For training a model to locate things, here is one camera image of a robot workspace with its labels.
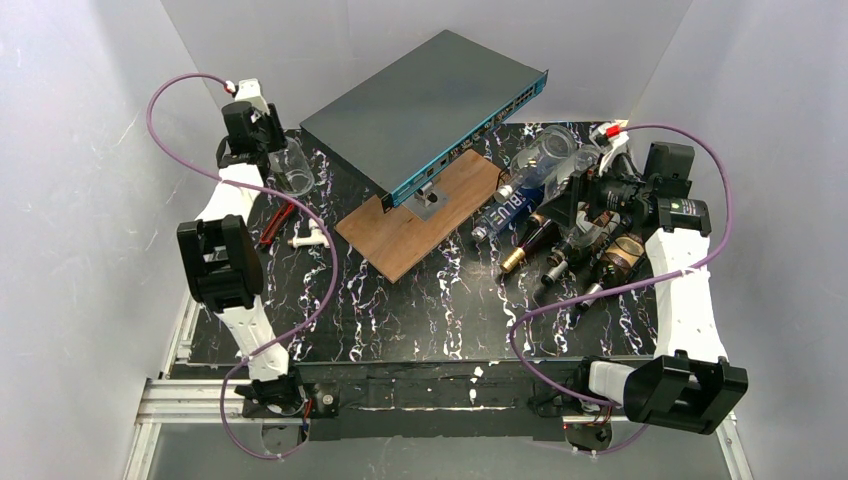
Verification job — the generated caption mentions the clear gold label liquor bottle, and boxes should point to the clear gold label liquor bottle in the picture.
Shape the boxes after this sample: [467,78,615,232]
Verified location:
[563,212,620,263]

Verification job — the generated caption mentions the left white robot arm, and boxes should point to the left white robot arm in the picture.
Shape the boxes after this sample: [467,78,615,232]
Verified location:
[177,100,305,412]

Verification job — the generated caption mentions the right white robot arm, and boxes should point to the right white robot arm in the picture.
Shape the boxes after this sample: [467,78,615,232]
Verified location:
[546,142,749,435]

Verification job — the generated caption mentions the clear round glass bottle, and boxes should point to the clear round glass bottle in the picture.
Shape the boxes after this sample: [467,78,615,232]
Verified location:
[268,142,315,197]

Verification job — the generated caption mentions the clear bottle black gold label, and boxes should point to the clear bottle black gold label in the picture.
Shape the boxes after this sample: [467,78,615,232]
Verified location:
[544,144,601,199]

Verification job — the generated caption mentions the dark bottle brown label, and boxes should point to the dark bottle brown label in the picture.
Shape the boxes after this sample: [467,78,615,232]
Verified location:
[582,233,646,296]

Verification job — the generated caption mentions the clear silver capped bottle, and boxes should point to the clear silver capped bottle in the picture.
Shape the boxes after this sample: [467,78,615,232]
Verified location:
[494,125,579,203]

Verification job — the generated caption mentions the silver capped dark wine bottle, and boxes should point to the silver capped dark wine bottle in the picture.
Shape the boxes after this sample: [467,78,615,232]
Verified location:
[541,240,589,287]

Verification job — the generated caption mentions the gold capped wine bottle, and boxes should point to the gold capped wine bottle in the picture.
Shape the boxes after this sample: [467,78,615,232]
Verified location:
[500,213,561,274]

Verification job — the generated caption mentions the blue square bottle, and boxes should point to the blue square bottle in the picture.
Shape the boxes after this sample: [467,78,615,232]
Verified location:
[471,188,544,242]

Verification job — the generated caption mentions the red utility knife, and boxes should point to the red utility knife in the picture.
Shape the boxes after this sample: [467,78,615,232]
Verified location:
[258,202,296,248]

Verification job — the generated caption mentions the white plastic faucet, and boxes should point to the white plastic faucet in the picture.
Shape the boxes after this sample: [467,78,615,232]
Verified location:
[287,219,329,249]

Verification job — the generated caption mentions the wooden board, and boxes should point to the wooden board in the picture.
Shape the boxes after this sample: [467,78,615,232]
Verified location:
[335,150,501,283]

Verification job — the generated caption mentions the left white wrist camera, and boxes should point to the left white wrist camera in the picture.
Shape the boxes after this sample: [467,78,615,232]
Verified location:
[234,78,270,115]

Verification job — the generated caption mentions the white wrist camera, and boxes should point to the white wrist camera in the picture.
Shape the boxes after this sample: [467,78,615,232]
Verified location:
[234,78,270,115]
[589,120,629,177]

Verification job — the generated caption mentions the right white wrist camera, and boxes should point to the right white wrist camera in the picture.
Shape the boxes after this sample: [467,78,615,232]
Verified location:
[589,120,629,177]

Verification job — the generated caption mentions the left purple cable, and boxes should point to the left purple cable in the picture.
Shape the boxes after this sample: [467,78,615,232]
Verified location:
[145,72,340,462]

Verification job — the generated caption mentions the purple cable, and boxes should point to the purple cable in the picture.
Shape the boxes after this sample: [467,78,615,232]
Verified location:
[145,72,340,462]
[508,123,733,458]

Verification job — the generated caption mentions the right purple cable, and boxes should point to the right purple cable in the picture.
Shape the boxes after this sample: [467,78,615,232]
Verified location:
[508,123,733,458]

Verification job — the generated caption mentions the teal network switch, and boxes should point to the teal network switch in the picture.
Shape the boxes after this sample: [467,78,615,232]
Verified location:
[300,30,548,211]

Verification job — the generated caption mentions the metal switch stand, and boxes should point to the metal switch stand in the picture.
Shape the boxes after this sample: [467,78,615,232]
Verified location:
[403,183,449,222]

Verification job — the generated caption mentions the aluminium frame rail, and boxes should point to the aluminium frame rail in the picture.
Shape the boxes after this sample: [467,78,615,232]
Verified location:
[122,291,266,480]

